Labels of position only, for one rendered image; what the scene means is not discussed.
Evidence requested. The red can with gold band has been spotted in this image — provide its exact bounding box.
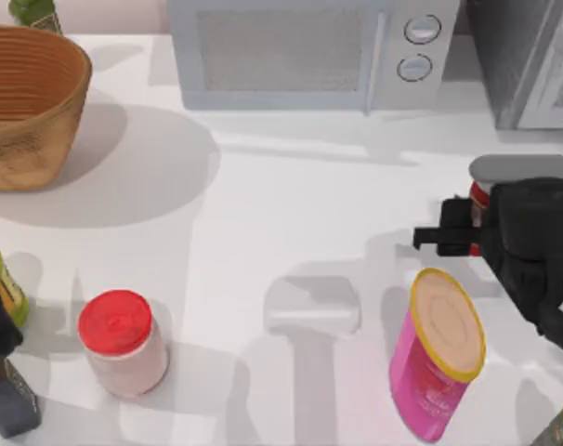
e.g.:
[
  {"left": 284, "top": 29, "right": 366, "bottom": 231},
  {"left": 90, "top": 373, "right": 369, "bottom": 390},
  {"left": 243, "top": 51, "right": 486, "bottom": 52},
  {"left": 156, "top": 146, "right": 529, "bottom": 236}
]
[{"left": 468, "top": 178, "right": 493, "bottom": 258}]

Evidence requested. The pink can with yellow rim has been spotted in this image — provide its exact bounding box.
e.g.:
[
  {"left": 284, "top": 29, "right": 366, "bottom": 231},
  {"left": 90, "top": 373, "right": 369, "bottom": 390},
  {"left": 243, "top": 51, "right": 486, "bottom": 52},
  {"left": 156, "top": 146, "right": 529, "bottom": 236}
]
[{"left": 387, "top": 267, "right": 488, "bottom": 442}]

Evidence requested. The round microwave knob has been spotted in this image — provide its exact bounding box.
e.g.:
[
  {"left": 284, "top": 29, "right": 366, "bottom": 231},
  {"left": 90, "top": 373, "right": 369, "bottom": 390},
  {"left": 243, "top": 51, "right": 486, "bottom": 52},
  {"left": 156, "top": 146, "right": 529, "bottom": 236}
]
[
  {"left": 396, "top": 53, "right": 434, "bottom": 84},
  {"left": 403, "top": 13, "right": 443, "bottom": 43}
]

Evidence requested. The grey cabinet with dark inside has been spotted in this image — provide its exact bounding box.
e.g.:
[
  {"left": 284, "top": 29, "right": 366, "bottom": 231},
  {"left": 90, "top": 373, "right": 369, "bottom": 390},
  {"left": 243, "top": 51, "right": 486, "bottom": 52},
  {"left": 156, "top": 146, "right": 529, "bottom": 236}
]
[{"left": 465, "top": 0, "right": 563, "bottom": 132}]

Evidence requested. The pale microwave oven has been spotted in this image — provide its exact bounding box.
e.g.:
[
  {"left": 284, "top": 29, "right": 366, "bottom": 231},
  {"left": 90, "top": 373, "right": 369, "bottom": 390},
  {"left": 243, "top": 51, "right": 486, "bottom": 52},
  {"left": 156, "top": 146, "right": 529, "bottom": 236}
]
[{"left": 166, "top": 0, "right": 460, "bottom": 116}]

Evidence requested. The yellow green bottle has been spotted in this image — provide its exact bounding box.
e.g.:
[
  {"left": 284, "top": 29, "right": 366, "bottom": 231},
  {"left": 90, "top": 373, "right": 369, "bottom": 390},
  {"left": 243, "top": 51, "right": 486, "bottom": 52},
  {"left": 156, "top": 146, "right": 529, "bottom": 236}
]
[{"left": 530, "top": 400, "right": 563, "bottom": 446}]

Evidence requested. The microwave oven door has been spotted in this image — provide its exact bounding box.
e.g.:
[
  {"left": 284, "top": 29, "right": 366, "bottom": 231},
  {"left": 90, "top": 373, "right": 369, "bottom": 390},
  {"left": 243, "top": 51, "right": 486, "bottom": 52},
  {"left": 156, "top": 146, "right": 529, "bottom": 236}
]
[{"left": 166, "top": 0, "right": 386, "bottom": 112}]

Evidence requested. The pale jar with red lid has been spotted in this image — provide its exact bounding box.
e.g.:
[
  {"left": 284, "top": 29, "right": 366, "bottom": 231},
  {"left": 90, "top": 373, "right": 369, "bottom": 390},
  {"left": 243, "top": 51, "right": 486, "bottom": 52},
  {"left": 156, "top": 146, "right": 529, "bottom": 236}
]
[{"left": 76, "top": 289, "right": 170, "bottom": 399}]

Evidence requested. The brown woven basket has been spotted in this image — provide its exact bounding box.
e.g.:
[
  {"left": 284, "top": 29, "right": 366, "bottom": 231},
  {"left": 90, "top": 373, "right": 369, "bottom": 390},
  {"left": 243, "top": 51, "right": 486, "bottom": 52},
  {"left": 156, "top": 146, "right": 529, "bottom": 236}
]
[{"left": 0, "top": 25, "right": 94, "bottom": 192}]

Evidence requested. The green bottle with orange label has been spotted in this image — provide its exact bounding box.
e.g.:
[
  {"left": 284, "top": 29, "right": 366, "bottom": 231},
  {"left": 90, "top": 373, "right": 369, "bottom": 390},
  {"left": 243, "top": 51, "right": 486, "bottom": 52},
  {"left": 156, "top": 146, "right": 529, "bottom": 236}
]
[{"left": 0, "top": 239, "right": 31, "bottom": 328}]

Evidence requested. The dark grey square bottle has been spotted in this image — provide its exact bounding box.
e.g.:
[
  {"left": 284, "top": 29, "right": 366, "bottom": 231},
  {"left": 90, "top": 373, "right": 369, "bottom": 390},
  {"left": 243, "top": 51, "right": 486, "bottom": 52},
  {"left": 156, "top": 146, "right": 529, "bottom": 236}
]
[{"left": 0, "top": 356, "right": 44, "bottom": 439}]

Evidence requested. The green bottle with dark label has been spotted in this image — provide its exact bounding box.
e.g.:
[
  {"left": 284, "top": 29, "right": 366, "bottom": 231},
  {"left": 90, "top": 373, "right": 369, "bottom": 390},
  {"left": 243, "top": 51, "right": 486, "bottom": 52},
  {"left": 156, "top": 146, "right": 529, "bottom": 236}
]
[{"left": 7, "top": 0, "right": 63, "bottom": 35}]

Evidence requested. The microwave door handle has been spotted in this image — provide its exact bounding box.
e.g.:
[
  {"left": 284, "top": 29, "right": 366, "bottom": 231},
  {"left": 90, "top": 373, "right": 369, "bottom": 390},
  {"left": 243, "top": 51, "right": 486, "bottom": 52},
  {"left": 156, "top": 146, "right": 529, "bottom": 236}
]
[{"left": 363, "top": 10, "right": 386, "bottom": 116}]

